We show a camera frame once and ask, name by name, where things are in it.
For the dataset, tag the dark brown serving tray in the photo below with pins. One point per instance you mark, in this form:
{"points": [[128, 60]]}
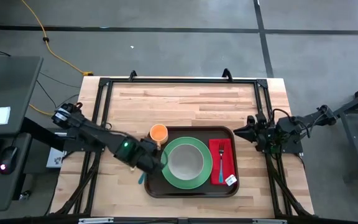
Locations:
{"points": [[197, 193]]}

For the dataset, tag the grey metal stand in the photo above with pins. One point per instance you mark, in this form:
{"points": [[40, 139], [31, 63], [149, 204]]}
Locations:
{"points": [[353, 146]]}

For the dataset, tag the green plate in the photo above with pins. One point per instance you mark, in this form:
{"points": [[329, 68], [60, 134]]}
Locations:
{"points": [[208, 163]]}

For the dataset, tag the black support bar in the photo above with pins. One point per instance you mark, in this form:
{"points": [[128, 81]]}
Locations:
{"points": [[39, 132]]}

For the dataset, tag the black computer mouse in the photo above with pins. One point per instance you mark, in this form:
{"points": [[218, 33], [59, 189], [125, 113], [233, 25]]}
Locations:
{"points": [[9, 155]]}

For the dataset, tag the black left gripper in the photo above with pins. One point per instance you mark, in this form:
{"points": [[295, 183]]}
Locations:
{"points": [[149, 145]]}

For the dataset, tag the grey desk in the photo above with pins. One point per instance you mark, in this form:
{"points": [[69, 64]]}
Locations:
{"points": [[11, 87]]}

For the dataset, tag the desk caster wheel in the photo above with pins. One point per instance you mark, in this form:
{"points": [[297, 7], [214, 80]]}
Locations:
{"points": [[25, 195]]}

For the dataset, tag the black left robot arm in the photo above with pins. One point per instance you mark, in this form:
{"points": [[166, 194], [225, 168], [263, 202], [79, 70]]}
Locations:
{"points": [[98, 133]]}

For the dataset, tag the white printed box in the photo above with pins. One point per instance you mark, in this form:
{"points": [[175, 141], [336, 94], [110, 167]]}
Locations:
{"points": [[54, 158]]}

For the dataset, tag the red cloth napkin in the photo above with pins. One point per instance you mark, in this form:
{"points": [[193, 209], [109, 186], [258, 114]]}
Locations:
{"points": [[214, 161]]}

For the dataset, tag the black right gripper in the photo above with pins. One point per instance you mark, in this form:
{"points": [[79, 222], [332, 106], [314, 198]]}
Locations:
{"points": [[260, 146]]}

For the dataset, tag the pale orange ribbed mug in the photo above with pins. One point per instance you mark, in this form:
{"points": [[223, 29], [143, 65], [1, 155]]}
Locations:
{"points": [[158, 132]]}

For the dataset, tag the white ceramic bowl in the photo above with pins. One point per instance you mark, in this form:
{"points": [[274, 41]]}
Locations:
{"points": [[186, 161]]}

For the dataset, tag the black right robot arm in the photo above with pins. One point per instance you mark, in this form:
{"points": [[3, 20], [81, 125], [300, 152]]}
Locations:
{"points": [[287, 127]]}

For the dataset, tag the silver metal bracket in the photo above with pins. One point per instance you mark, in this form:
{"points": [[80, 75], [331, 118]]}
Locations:
{"points": [[95, 220], [269, 221]]}

